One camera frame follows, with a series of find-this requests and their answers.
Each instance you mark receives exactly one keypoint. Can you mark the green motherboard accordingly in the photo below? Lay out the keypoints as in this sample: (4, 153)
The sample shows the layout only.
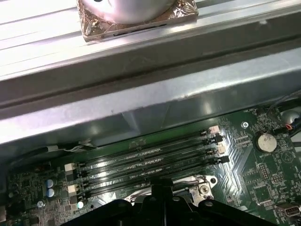
(247, 164)

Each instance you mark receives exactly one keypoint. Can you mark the RAM slot with black latches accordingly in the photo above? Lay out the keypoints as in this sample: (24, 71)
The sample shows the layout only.
(218, 139)
(223, 159)

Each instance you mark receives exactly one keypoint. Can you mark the blue-top capacitor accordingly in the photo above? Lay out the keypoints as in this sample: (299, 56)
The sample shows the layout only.
(80, 204)
(51, 183)
(51, 193)

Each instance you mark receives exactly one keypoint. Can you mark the black square chip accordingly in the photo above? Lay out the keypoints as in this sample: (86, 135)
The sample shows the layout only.
(261, 195)

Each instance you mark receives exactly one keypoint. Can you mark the silver coin cell battery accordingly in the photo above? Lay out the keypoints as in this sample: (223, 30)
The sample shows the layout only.
(266, 142)

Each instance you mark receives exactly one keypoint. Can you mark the internal USB port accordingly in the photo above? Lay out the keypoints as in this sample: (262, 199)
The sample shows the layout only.
(288, 209)

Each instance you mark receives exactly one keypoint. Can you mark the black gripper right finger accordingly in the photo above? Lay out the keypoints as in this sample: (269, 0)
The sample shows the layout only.
(211, 214)

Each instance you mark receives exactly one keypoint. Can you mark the RAM slot with white latches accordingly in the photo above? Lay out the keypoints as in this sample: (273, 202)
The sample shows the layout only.
(214, 130)
(221, 149)

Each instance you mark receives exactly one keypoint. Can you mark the CPU socket metal frame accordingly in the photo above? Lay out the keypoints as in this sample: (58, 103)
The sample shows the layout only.
(204, 188)

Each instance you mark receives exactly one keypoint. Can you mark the silver motherboard screw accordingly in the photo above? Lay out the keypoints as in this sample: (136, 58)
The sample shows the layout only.
(40, 203)
(244, 124)

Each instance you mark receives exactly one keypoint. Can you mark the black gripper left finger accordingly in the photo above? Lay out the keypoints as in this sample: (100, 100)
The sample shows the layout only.
(117, 212)

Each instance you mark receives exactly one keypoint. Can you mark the square brown base plate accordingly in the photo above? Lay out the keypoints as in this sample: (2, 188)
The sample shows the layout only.
(98, 30)

